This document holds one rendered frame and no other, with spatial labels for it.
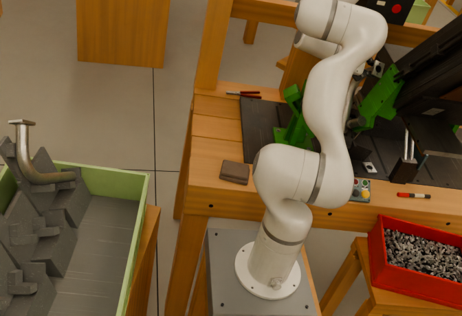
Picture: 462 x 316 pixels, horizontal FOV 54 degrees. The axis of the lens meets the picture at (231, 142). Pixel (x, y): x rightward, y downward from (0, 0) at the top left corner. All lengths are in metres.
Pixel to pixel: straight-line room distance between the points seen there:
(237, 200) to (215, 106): 0.50
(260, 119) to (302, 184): 0.86
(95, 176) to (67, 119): 1.73
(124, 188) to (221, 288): 0.46
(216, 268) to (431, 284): 0.67
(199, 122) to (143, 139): 1.28
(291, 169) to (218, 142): 0.74
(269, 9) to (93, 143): 1.54
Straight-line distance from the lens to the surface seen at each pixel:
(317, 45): 1.58
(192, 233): 1.69
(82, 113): 3.22
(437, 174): 1.96
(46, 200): 1.39
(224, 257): 1.32
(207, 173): 1.54
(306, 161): 1.02
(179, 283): 1.96
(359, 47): 1.12
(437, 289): 1.59
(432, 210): 1.78
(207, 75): 1.94
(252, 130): 1.77
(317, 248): 2.66
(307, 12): 1.13
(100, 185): 1.48
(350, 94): 1.80
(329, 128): 1.04
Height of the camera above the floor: 1.96
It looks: 39 degrees down
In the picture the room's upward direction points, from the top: 14 degrees clockwise
